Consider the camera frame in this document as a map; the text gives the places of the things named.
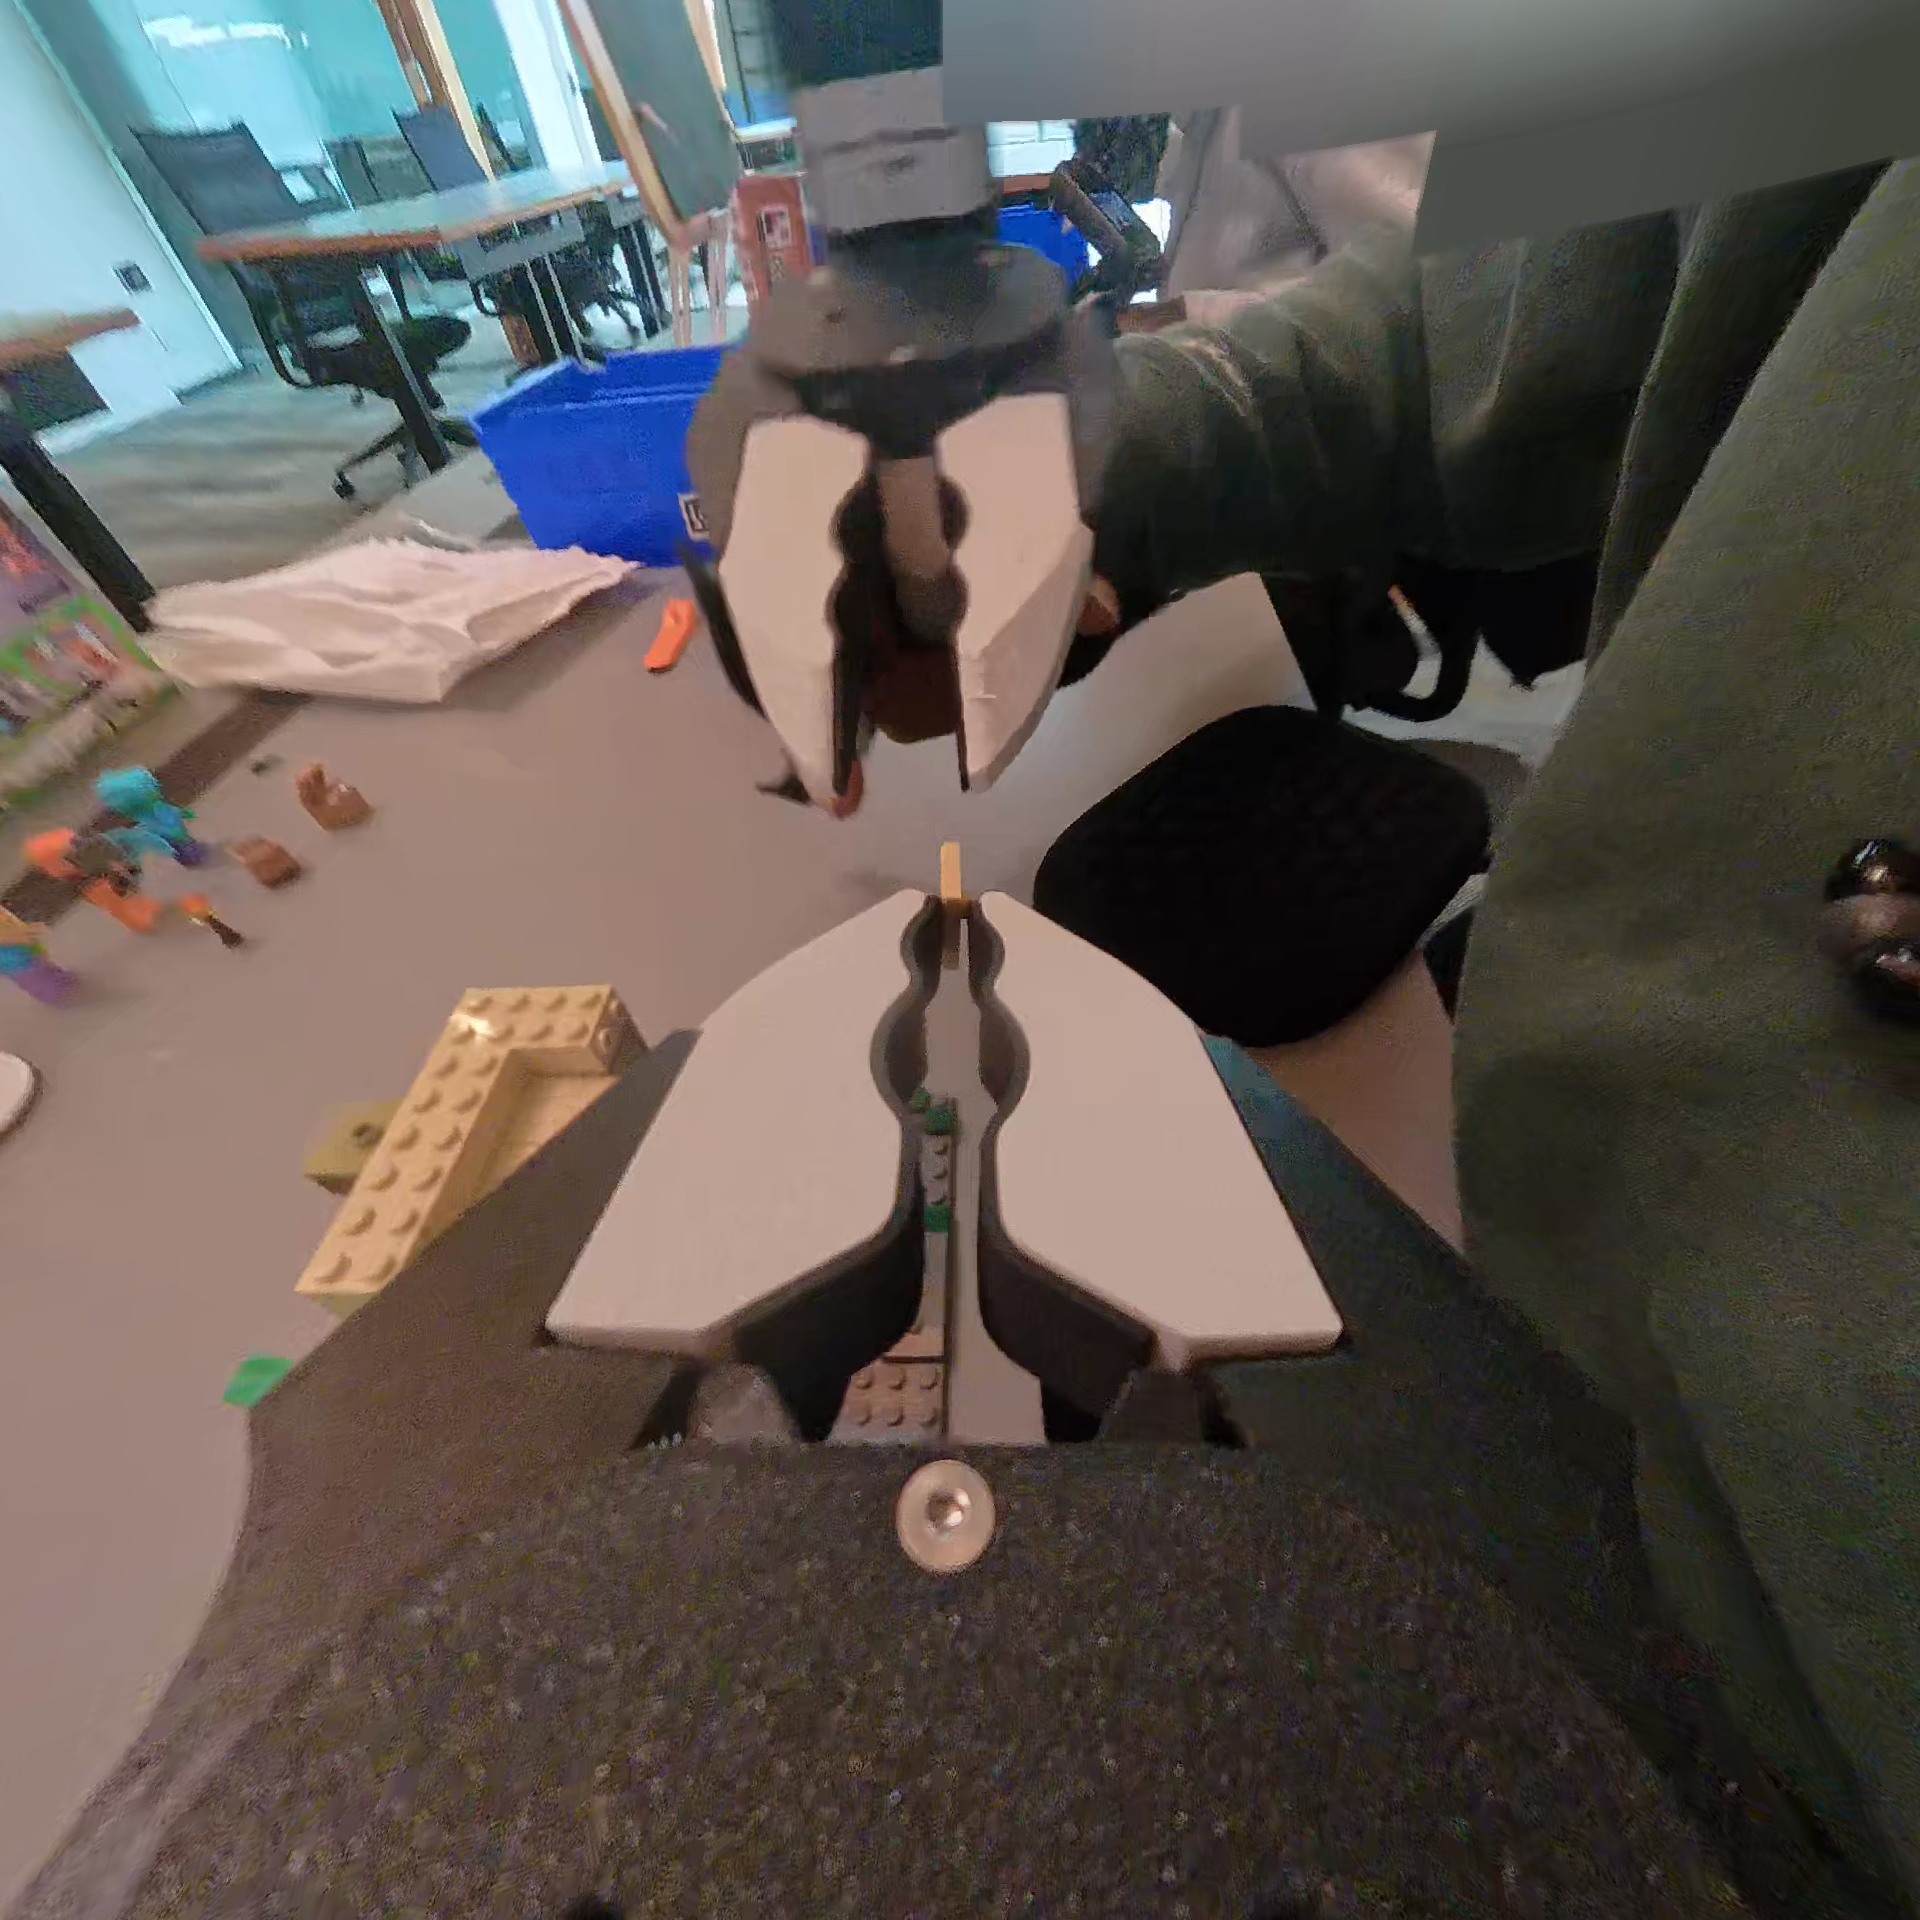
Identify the grey tan toy brick build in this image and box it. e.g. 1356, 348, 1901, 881
293, 984, 964, 1450

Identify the grey desk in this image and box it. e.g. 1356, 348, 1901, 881
0, 510, 1501, 1771

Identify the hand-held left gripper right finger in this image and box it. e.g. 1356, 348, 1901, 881
967, 891, 1347, 1443

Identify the wooden framed chalkboard easel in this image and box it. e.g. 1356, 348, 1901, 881
558, 0, 747, 349

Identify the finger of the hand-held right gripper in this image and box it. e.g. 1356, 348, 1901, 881
930, 381, 1099, 797
718, 416, 881, 810

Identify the white crumpled plastic bag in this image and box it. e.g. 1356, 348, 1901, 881
140, 537, 644, 706

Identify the black mesh armrest pad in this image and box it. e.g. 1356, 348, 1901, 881
1030, 704, 1498, 1052

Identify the person's right hand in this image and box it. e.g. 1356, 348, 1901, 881
829, 630, 964, 818

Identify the colourful toy set box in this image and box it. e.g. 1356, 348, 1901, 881
0, 504, 170, 801

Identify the black office chair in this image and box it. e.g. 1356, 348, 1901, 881
135, 120, 473, 506

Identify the yellow purple toy figure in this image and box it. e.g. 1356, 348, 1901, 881
0, 904, 79, 1010

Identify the orange toy figure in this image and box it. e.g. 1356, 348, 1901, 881
18, 829, 170, 934

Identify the blue plastic storage bin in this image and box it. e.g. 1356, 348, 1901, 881
468, 342, 751, 570

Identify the wood-edged background desk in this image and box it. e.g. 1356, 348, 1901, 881
199, 158, 639, 378

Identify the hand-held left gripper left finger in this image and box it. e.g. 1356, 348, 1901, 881
541, 888, 951, 1443

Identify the person's right forearm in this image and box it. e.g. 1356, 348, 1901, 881
1093, 180, 1695, 602

